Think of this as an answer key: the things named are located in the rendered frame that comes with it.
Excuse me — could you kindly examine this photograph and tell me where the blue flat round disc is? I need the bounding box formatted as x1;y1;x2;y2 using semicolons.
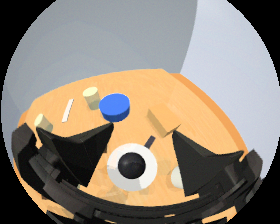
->
99;93;130;122

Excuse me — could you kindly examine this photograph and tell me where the white flat bar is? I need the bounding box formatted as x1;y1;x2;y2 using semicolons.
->
61;98;74;122

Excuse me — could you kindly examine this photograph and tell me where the pale yellow cylinder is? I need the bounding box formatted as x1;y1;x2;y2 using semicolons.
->
82;87;101;111
35;113;54;132

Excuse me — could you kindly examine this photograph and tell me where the tan rectangular block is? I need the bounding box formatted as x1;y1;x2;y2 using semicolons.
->
146;103;181;138

